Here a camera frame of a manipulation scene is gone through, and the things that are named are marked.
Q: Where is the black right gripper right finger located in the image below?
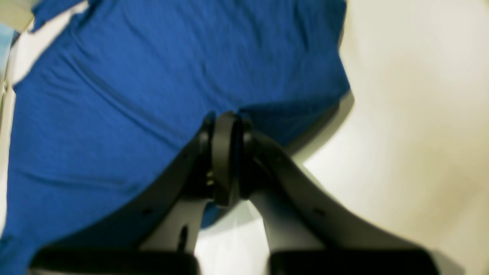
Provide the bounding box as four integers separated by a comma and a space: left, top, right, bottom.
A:
212, 112, 440, 275

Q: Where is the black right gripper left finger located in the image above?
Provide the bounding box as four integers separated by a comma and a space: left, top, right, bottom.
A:
29, 113, 215, 275

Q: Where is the blue long-sleeve shirt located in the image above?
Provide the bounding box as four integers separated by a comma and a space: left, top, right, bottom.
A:
1, 0, 350, 275

